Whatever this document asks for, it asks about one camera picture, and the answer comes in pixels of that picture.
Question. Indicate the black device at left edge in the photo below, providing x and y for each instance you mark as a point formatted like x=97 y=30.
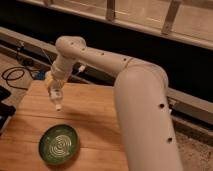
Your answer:
x=6 y=111

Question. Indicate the white plastic bottle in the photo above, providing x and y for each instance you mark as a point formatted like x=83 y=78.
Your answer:
x=55 y=99

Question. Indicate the green ceramic bowl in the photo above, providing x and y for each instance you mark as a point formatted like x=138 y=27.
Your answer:
x=58 y=144

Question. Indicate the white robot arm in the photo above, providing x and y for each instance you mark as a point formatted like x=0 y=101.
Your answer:
x=140 y=98

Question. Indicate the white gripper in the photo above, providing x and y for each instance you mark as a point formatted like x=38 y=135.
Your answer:
x=57 y=79

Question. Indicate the metal window frame rail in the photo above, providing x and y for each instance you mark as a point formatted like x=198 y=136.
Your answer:
x=187 y=21

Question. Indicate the blue object on floor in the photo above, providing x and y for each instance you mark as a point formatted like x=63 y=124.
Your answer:
x=40 y=75

